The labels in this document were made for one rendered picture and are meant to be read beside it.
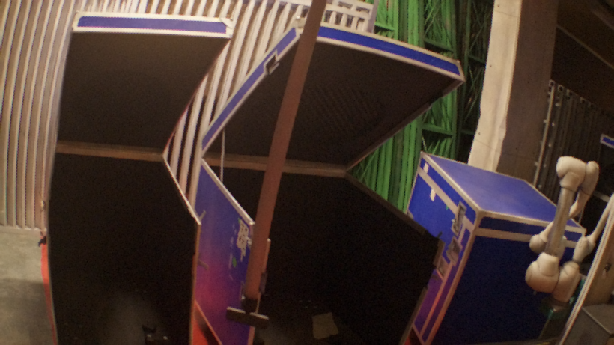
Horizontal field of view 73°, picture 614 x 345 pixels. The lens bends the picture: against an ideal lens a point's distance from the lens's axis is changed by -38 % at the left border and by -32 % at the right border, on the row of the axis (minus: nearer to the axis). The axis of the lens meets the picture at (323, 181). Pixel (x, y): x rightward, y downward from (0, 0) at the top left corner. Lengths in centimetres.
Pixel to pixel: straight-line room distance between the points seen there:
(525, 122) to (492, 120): 37
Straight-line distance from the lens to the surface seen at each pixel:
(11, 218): 404
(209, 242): 293
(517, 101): 453
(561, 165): 288
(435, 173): 376
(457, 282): 317
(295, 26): 229
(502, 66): 450
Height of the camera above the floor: 179
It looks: 15 degrees down
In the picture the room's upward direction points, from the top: 14 degrees clockwise
